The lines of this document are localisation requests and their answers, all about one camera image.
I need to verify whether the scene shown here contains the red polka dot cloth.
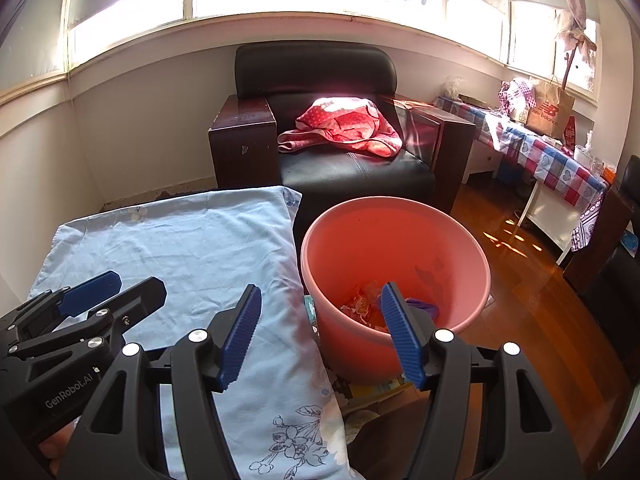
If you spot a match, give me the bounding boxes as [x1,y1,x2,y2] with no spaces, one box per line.
[277,97,403,158]

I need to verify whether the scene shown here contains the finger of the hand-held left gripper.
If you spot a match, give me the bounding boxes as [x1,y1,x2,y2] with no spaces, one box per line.
[0,270,122,341]
[10,276,167,361]

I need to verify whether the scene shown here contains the light blue floral cloth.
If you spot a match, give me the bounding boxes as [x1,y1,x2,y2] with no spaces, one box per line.
[27,185,361,480]

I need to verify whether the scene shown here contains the black leather armchair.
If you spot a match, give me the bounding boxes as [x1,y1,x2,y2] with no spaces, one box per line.
[209,42,477,216]

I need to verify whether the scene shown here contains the purple wrapper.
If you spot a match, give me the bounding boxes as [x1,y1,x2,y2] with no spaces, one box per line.
[377,295,441,322]

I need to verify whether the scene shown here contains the pink plastic bucket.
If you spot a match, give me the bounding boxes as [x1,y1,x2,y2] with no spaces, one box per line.
[300,196,492,385]

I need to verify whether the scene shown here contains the table with checkered cloth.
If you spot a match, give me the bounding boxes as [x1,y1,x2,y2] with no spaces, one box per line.
[435,97,613,253]

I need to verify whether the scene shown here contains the white cabinet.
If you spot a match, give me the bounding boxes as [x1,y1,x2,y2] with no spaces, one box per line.
[461,137,503,184]

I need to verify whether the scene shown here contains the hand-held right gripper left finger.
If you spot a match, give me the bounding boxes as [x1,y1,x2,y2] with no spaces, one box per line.
[50,284,263,480]

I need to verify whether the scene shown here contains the pale cloth on stick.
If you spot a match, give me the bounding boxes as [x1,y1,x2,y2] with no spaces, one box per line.
[555,0,598,81]

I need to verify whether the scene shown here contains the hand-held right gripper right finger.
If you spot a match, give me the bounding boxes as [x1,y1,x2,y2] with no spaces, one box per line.
[381,281,586,480]

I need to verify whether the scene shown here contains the brown paper bag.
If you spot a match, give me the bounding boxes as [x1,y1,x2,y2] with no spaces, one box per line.
[525,77,576,138]

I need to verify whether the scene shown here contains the dark wooden furniture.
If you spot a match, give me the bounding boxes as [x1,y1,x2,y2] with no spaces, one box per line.
[562,155,640,361]

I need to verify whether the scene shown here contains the wrappers inside bucket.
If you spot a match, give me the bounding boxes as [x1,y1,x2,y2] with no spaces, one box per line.
[340,292,386,332]

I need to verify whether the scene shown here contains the pink white checked cloth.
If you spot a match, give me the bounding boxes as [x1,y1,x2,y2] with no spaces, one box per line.
[497,77,536,121]

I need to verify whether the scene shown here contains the person's left hand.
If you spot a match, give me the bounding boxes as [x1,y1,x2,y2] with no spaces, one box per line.
[37,422,76,461]

